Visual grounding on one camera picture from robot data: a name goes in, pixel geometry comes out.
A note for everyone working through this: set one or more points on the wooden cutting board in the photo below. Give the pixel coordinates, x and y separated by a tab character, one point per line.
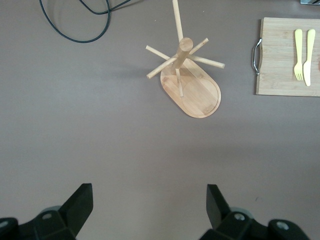
280	62

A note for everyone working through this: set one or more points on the yellow plastic fork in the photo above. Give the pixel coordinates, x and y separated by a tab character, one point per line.
298	50

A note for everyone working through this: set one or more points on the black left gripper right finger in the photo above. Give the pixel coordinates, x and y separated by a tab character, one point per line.
225	217

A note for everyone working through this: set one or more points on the wooden mug rack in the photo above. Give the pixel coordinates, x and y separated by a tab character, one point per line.
195	90

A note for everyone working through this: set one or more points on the yellow plastic knife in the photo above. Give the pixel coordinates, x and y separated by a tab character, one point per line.
308	57

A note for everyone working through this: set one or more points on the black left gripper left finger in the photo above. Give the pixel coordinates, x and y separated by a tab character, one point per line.
65	217

